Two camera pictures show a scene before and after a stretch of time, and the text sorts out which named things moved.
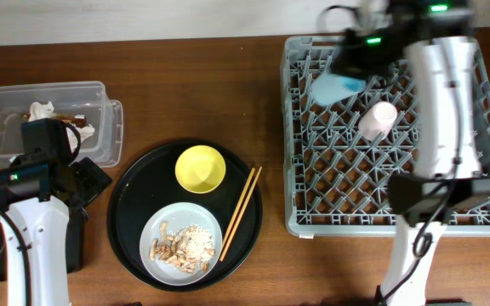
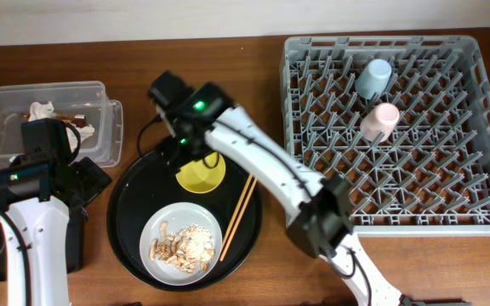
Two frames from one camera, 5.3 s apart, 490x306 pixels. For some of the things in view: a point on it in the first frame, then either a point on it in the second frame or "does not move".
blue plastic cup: [327, 89] to [373, 78]
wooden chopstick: [239, 207] does not move
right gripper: [341, 63] to [176, 147]
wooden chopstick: [241, 214] does not move
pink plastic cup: [377, 122] does not move
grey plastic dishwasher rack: [339, 155] does not move
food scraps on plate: [189, 249] does not move
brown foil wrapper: [47, 113] to [68, 117]
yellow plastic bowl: [200, 169] does not move
